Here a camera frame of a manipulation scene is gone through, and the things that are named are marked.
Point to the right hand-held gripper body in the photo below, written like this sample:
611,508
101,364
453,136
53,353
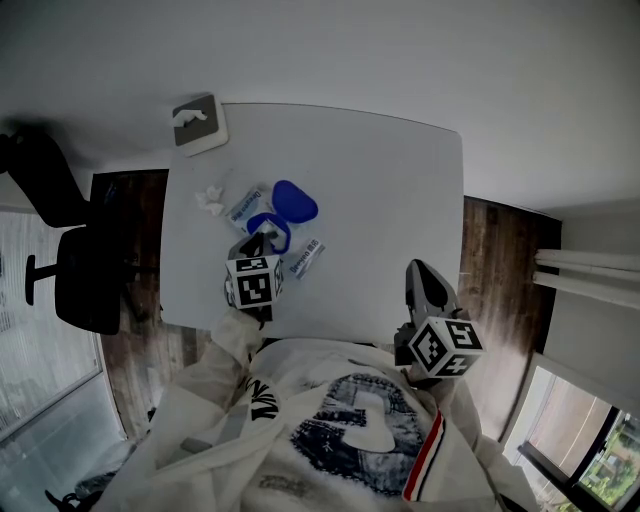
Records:
442,347

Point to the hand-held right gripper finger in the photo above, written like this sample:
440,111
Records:
450,302
411,295

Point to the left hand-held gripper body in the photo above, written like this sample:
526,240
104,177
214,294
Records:
255,282

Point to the blue lidded wipes pack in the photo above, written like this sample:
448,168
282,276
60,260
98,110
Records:
295,205

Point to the person's left forearm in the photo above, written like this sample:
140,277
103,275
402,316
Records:
227,345

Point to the person's right forearm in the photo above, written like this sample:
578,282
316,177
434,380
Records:
450,405

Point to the white table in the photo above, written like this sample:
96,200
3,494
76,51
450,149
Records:
375,200

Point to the grey white tissue box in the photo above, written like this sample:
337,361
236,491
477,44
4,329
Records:
197,131

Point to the white vertical pipe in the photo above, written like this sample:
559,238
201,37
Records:
590,260
590,285

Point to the white printed sweatshirt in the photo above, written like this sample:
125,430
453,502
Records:
320,440

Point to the black office chair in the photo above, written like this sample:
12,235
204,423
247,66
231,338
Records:
75,270

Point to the black framed window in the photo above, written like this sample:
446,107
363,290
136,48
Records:
594,450

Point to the striped glass partition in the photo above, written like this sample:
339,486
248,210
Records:
40,360

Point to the plastic wrapped black chair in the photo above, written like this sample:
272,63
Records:
75,495

